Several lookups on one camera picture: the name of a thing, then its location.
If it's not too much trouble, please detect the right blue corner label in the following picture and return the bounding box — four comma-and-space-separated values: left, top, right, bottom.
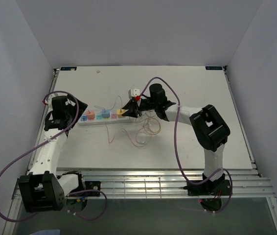
205, 66, 223, 71

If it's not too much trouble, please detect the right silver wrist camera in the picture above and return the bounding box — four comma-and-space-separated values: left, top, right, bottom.
128, 88, 140, 99

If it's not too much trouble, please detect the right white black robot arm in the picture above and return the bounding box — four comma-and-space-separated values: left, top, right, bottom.
123, 83, 232, 196

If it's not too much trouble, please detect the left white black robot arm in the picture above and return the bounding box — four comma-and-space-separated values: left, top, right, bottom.
18, 94, 87, 213

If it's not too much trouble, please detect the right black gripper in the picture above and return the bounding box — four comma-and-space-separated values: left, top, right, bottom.
122, 98, 158, 118

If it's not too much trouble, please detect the blue charger cable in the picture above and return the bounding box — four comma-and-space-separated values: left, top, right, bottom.
93, 94, 129, 113

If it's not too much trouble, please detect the blue corner label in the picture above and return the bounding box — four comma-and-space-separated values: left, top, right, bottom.
60, 67, 77, 71
205, 66, 223, 71

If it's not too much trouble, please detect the pink charger cable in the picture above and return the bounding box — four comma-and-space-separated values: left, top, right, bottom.
83, 109, 154, 149

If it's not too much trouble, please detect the yellow charger plug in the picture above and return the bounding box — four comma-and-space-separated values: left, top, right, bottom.
116, 109, 126, 118

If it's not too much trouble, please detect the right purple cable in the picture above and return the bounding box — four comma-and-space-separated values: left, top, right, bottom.
133, 76, 233, 214

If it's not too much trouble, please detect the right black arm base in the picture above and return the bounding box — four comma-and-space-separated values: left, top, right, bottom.
183, 180, 231, 196

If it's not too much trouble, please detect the left blue corner label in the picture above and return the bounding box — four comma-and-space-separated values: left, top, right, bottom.
60, 67, 77, 71

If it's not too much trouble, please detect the yellow thin cable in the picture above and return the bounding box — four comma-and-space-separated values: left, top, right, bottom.
123, 115, 162, 135

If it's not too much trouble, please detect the blue charger plug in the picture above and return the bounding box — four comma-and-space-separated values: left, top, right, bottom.
101, 109, 111, 119

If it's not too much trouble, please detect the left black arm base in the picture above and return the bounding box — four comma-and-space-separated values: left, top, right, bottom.
68, 181, 101, 197

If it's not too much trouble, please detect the white colourful power strip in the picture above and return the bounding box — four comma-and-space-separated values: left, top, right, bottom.
78, 109, 133, 126

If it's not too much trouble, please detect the pink charger plug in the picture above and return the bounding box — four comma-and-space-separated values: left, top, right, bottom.
86, 110, 95, 120

